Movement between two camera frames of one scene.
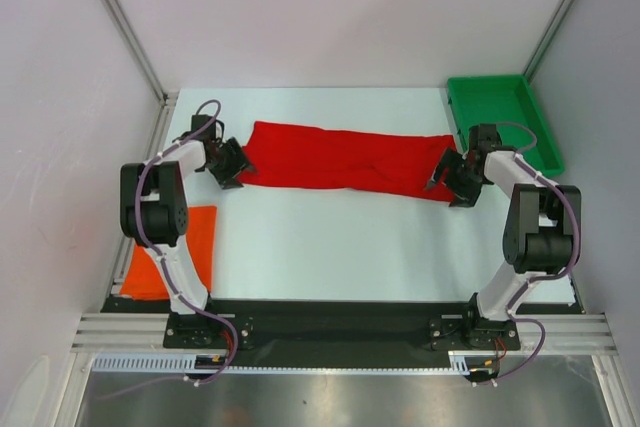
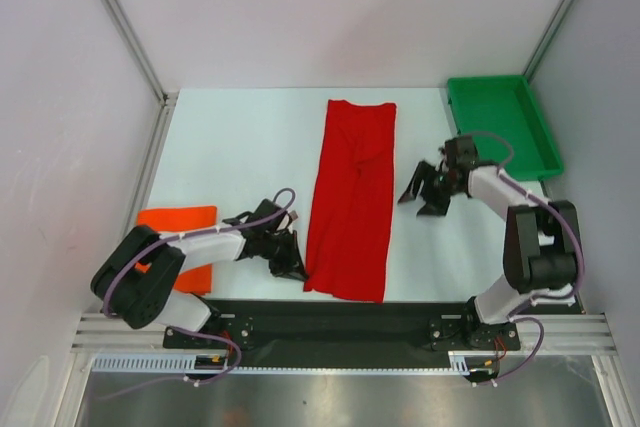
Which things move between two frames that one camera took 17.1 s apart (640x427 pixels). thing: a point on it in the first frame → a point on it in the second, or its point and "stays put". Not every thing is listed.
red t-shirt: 313,157 → 351,252
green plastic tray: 510,103 stays put
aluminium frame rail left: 144,60 stays put
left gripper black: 239,164 → 291,266
